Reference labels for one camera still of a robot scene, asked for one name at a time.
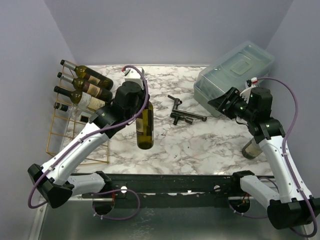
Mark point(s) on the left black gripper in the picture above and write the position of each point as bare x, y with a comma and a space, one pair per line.
142, 95

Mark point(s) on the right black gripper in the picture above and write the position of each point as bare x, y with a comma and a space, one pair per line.
227, 100

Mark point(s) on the green wine bottle white label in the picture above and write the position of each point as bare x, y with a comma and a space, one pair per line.
84, 100

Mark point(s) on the green wine bottle brown label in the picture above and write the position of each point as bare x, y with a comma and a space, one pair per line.
85, 86

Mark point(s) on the clear square glass bottle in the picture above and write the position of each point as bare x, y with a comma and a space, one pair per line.
76, 113

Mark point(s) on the green wine bottle silver neck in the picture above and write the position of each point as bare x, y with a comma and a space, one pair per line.
89, 74

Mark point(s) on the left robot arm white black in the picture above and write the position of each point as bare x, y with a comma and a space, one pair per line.
53, 178

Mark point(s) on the green wine bottle near arm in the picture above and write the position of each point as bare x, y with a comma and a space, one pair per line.
251, 150

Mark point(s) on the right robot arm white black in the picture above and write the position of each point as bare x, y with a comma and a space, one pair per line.
293, 204

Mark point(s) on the clear plastic storage box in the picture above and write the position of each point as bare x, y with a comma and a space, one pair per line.
231, 70

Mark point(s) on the dark metal lever corkscrew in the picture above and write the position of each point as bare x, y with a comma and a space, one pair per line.
176, 104

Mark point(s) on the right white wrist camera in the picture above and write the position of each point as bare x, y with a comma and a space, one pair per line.
250, 83

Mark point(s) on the black T-handle corkscrew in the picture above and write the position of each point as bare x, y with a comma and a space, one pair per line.
177, 117

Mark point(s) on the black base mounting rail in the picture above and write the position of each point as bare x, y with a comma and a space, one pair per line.
154, 191

